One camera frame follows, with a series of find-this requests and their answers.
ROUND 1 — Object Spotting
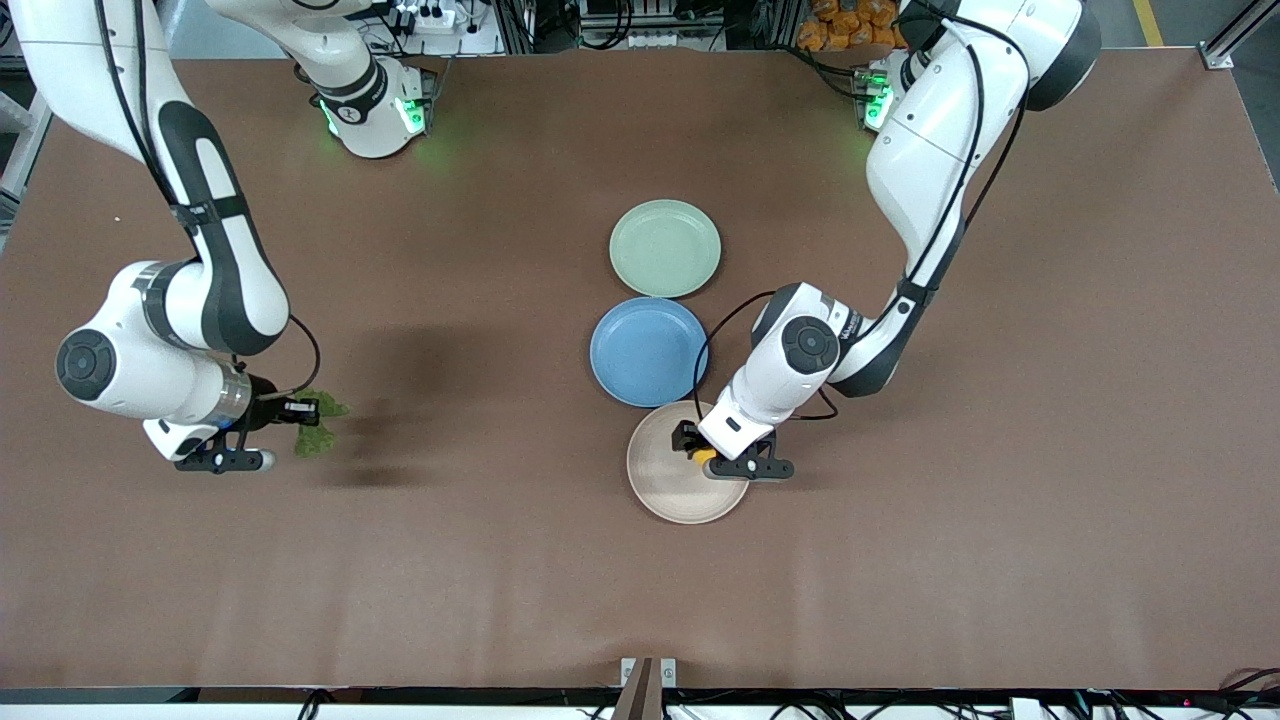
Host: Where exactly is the beige round plate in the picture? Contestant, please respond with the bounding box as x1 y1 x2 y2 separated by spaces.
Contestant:
626 400 753 526

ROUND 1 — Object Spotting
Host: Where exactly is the light green round plate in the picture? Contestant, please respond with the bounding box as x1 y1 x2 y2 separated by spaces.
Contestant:
609 199 722 299

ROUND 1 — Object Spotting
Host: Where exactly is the aluminium profile frame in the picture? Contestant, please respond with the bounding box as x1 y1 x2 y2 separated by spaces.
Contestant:
0 90 51 231

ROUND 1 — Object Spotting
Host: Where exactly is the silver metal bracket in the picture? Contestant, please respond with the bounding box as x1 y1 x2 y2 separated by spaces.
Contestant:
620 657 678 689

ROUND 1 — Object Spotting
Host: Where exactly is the brown tapered post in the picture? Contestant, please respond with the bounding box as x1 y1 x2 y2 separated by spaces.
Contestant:
612 657 656 720

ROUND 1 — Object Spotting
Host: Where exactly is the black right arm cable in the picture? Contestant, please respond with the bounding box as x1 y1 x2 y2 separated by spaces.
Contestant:
93 0 323 401

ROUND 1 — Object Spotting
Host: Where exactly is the green lettuce leaf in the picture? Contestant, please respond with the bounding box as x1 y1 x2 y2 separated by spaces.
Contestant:
292 388 352 459

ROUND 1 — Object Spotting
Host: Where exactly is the short aluminium profile bar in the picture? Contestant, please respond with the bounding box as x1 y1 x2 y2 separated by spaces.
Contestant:
1203 0 1280 71

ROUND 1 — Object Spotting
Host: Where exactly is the black equipment rack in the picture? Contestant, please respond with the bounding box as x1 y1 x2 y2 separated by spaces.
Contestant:
500 0 801 53

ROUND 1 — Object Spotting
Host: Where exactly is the blue round plate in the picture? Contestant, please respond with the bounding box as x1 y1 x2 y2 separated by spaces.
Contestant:
589 296 710 409

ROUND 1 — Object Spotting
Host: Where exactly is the white power strip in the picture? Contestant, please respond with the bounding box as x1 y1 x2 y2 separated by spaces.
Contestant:
395 3 458 33

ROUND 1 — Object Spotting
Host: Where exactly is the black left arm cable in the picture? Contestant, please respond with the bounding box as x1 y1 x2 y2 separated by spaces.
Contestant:
692 15 1031 421

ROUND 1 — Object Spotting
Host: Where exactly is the dark cable bundle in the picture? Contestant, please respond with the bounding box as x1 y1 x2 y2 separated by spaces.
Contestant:
1215 668 1280 716

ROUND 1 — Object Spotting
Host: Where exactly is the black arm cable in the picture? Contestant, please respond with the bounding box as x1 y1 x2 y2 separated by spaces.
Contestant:
93 0 323 401
692 15 1031 421

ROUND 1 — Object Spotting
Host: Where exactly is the bag of oranges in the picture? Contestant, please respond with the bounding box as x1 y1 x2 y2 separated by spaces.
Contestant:
797 0 906 53

